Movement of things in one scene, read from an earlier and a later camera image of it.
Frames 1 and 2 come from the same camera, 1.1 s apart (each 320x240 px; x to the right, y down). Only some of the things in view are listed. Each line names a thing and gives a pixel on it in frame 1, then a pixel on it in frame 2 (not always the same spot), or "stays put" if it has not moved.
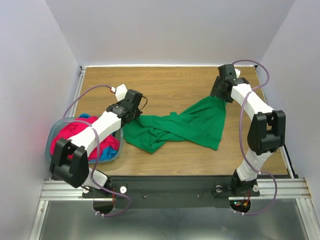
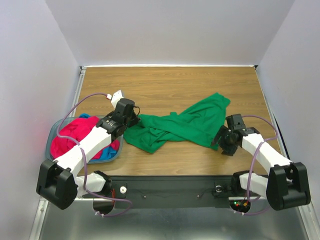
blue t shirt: [107, 153] stays put
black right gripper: [218, 91] -> [223, 139]
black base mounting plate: [172, 191] stays put
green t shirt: [203, 124] stays put
